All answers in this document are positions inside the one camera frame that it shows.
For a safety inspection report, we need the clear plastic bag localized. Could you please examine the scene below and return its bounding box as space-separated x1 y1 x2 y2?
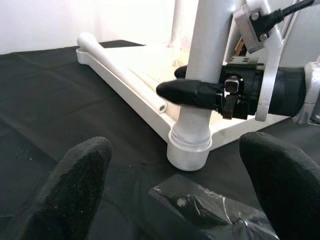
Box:
147 174 281 240

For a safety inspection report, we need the black tablecloth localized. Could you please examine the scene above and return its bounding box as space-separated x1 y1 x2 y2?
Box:
0 39 320 240

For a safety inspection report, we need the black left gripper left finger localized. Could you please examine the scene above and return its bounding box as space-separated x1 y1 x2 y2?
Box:
0 136 113 240

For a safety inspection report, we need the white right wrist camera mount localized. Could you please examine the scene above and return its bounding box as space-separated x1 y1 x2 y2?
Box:
223 0 301 123

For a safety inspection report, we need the white plastic table top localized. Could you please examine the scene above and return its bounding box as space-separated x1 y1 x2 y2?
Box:
76 44 301 172

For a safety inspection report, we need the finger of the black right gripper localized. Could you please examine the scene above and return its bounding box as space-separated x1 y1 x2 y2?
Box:
156 79 222 111
174 65 189 80

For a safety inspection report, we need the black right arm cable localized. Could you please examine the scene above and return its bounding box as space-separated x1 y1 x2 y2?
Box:
267 0 316 27

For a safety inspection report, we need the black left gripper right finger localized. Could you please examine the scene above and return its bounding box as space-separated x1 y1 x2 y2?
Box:
238 131 320 240

